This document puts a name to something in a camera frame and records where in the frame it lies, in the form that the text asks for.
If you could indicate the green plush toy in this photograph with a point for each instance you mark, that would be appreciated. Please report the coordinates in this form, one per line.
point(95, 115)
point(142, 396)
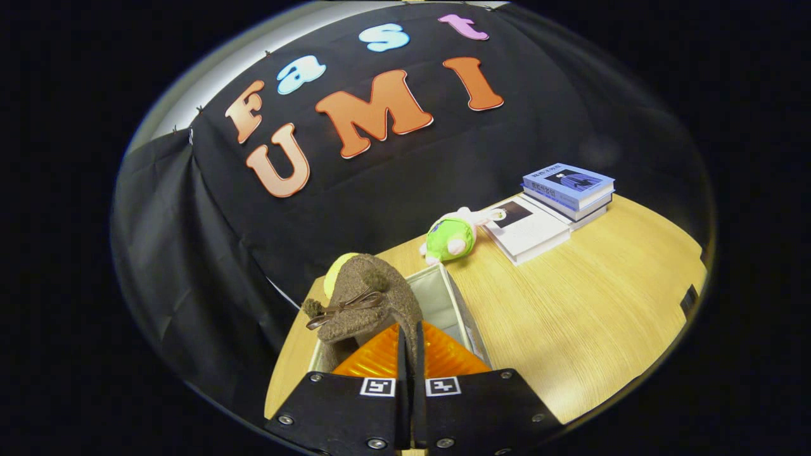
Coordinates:
point(447, 237)

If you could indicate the black backdrop cloth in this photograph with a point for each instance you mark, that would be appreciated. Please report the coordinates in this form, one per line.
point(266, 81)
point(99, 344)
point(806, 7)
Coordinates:
point(380, 190)

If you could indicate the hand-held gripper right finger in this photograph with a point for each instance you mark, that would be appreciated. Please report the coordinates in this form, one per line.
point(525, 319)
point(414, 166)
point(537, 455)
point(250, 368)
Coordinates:
point(481, 411)

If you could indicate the blue book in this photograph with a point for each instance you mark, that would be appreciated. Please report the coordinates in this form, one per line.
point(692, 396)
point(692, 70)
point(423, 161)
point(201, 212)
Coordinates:
point(570, 180)

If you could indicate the yellow plush ball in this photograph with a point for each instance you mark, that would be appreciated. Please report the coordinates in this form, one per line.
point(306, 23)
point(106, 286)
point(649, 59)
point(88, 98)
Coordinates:
point(334, 277)

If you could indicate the brown fuzzy shoe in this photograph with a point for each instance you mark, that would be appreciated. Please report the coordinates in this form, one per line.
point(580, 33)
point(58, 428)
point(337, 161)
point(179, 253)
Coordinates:
point(374, 278)

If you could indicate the thin grey book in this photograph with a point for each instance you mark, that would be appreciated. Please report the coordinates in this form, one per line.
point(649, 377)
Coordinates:
point(589, 214)

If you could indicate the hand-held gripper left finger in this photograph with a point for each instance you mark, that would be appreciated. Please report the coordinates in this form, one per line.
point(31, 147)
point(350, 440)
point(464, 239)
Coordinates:
point(342, 411)

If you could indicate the cream fabric storage box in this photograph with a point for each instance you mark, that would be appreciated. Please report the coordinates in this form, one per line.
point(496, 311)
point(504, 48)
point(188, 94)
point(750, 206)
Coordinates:
point(437, 304)

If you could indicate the white book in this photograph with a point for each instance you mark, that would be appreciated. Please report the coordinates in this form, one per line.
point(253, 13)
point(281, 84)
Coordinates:
point(529, 234)

